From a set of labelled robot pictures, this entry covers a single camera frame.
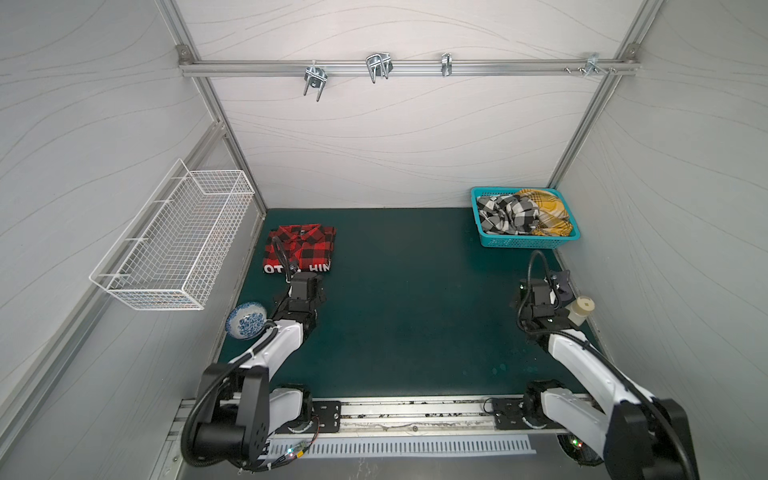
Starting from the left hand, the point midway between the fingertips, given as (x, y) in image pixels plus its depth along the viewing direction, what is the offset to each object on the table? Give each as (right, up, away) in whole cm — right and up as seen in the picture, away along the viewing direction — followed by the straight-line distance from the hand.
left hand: (303, 284), depth 90 cm
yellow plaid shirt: (+85, +21, +15) cm, 89 cm away
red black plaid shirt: (-2, +11, +14) cm, 18 cm away
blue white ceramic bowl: (-17, -11, -1) cm, 20 cm away
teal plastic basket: (+76, +13, +13) cm, 78 cm away
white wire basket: (-24, +11, -21) cm, 34 cm away
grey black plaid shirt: (+70, +23, +18) cm, 76 cm away
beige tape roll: (+80, -6, -8) cm, 81 cm away
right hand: (+72, -2, -5) cm, 72 cm away
